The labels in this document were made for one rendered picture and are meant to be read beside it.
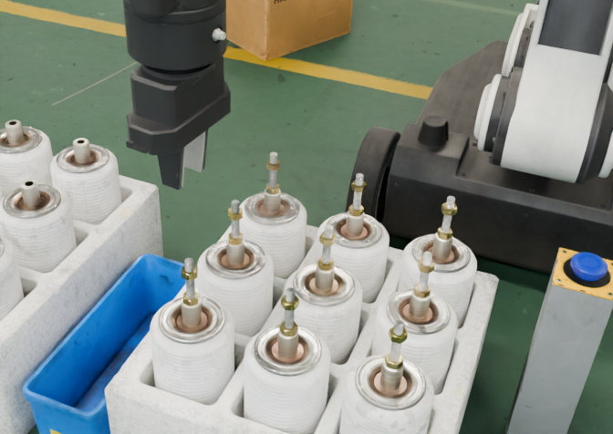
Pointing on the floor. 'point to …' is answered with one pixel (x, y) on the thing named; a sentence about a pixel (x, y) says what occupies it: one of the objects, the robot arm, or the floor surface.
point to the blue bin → (100, 349)
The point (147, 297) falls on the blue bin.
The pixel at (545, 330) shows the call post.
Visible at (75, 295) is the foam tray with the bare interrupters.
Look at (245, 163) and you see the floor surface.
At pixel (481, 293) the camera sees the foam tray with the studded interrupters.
